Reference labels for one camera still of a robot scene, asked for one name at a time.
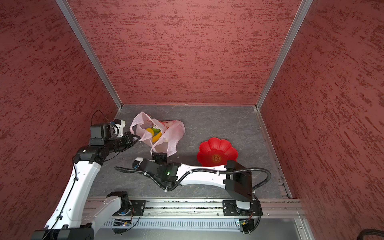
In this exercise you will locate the left aluminium corner post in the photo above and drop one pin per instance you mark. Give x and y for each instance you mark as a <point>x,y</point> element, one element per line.
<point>79,33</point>

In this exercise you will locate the white slotted cable duct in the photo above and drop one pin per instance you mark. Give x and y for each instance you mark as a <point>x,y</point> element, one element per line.
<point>210,224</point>

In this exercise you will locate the red flower-shaped bowl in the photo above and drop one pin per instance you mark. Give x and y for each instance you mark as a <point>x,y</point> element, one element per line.
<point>216,152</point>

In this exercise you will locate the pink plastic bag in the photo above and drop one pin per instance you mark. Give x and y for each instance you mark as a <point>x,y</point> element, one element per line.
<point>172,133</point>

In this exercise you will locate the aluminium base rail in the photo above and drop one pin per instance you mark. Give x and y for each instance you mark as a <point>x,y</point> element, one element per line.
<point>217,208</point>

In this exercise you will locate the green fake fruit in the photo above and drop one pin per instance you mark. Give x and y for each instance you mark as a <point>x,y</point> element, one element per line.
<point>155,131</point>

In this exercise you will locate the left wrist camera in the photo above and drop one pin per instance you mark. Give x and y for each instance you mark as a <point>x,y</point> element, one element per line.
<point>108,131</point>

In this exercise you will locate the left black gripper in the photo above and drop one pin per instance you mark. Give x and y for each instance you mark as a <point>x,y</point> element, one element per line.
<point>128,136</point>

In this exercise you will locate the right aluminium corner post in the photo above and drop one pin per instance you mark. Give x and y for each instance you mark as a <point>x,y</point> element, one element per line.
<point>290,37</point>

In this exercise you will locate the yellow fake banana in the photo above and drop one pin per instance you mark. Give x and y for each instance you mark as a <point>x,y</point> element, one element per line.
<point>154,138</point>

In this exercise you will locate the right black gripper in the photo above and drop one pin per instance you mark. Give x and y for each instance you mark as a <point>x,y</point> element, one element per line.
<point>157,155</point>

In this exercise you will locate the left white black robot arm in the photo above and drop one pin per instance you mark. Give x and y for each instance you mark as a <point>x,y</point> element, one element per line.
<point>67,221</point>

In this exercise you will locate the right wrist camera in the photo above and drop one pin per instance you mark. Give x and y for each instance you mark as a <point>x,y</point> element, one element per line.
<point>136,163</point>

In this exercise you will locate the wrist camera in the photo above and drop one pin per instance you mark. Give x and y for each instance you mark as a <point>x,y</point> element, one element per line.
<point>136,163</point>
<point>108,131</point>

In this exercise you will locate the aluminium corner post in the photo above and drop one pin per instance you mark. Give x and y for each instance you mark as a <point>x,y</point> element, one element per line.
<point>79,33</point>
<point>290,37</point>

